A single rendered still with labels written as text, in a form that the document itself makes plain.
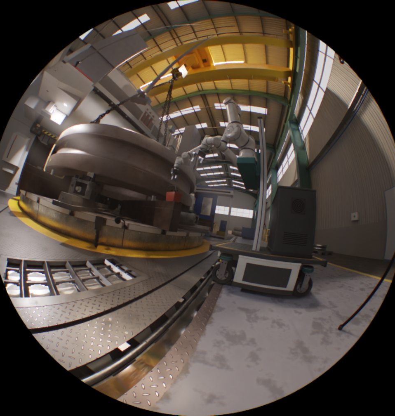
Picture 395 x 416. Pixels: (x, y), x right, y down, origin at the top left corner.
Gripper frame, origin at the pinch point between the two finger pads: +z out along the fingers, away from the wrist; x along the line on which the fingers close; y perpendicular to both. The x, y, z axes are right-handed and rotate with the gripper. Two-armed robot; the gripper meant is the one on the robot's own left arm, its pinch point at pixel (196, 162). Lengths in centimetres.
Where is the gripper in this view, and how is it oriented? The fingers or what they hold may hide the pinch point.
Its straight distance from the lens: 144.9
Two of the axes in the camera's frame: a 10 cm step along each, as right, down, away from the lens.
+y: -6.8, -4.6, 5.8
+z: -4.2, 8.8, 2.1
